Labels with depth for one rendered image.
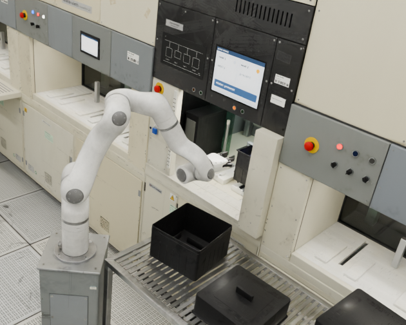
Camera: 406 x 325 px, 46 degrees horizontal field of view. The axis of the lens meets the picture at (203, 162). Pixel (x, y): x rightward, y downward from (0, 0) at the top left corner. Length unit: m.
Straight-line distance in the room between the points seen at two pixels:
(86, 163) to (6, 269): 1.58
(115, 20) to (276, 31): 1.10
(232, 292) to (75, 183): 0.78
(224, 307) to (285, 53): 1.05
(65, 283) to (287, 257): 1.02
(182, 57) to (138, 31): 0.35
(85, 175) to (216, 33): 0.87
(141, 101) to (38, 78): 1.98
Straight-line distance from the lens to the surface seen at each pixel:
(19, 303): 3.19
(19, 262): 3.48
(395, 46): 1.82
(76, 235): 2.20
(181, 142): 2.01
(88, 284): 2.26
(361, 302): 1.94
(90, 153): 1.99
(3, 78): 4.25
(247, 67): 2.16
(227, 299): 1.99
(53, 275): 2.26
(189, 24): 2.38
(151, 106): 1.92
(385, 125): 1.88
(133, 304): 3.14
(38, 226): 3.78
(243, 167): 2.56
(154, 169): 2.78
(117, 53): 2.83
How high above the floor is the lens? 2.22
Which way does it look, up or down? 28 degrees down
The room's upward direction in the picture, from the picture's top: 8 degrees clockwise
